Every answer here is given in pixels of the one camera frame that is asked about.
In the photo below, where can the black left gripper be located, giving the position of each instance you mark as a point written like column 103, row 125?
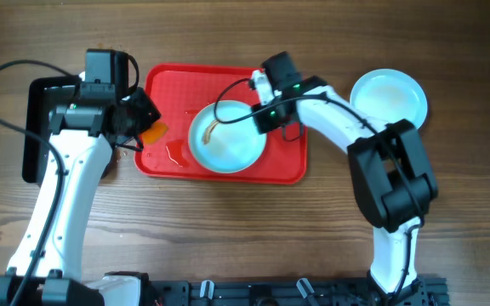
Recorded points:
column 144, row 112

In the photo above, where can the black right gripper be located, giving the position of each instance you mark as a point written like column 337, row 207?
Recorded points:
column 262, row 125

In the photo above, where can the orange sponge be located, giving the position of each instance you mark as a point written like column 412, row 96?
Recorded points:
column 154, row 133

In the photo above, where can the white plate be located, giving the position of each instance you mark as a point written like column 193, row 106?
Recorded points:
column 390, row 95
column 225, row 147

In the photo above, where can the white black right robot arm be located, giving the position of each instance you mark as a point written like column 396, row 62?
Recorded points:
column 391, row 175

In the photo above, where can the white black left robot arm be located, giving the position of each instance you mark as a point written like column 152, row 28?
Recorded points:
column 46, row 267

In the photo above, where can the red plastic tray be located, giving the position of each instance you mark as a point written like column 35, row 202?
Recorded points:
column 180, row 91

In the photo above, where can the black rectangular water tray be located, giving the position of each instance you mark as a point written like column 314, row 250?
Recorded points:
column 44, row 94

